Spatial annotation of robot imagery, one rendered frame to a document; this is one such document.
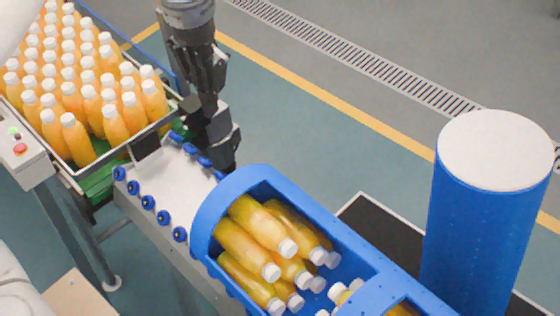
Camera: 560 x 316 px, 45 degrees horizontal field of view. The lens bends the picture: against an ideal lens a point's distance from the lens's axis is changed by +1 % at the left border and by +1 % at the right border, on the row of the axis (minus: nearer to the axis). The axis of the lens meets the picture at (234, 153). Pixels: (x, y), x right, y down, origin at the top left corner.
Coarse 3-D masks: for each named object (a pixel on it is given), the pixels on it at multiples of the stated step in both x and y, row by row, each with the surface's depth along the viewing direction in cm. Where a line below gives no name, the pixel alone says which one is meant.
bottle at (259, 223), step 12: (240, 204) 151; (252, 204) 150; (240, 216) 150; (252, 216) 148; (264, 216) 147; (252, 228) 147; (264, 228) 145; (276, 228) 145; (264, 240) 145; (276, 240) 144
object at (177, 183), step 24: (168, 144) 202; (144, 168) 196; (168, 168) 195; (192, 168) 194; (120, 192) 196; (144, 192) 190; (168, 192) 189; (192, 192) 188; (144, 216) 188; (192, 216) 182
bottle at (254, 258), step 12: (228, 216) 155; (216, 228) 153; (228, 228) 152; (240, 228) 152; (216, 240) 155; (228, 240) 151; (240, 240) 149; (252, 240) 149; (228, 252) 152; (240, 252) 148; (252, 252) 147; (264, 252) 147; (252, 264) 146; (264, 264) 146
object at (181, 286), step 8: (168, 264) 216; (168, 272) 223; (176, 272) 221; (176, 280) 223; (184, 280) 227; (176, 288) 228; (184, 288) 229; (176, 296) 237; (184, 296) 232; (192, 296) 235; (184, 304) 235; (192, 304) 238; (184, 312) 243; (192, 312) 241
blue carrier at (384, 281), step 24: (240, 168) 151; (264, 168) 153; (216, 192) 148; (240, 192) 146; (264, 192) 162; (288, 192) 146; (216, 216) 146; (312, 216) 141; (192, 240) 152; (336, 240) 155; (360, 240) 138; (216, 264) 148; (360, 264) 151; (384, 264) 132; (240, 288) 143; (360, 288) 126; (384, 288) 126; (408, 288) 127; (264, 312) 139; (288, 312) 154; (312, 312) 155; (336, 312) 125; (360, 312) 123; (384, 312) 123; (432, 312) 123; (456, 312) 128
